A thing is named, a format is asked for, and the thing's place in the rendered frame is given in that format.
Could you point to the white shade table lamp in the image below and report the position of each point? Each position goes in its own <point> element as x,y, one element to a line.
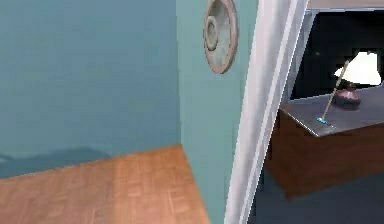
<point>361,71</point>

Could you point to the round grey wall ornament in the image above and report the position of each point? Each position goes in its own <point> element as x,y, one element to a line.
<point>221,36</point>

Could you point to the thin stick with blue tip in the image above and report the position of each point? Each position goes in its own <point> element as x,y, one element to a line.
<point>331,101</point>

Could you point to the dark window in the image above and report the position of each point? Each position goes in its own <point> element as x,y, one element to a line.
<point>330,50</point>

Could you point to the white door frame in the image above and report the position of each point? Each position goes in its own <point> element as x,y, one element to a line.
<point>263,110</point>

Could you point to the brown cabinet with grey top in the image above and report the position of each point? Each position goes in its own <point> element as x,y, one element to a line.
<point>320,153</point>

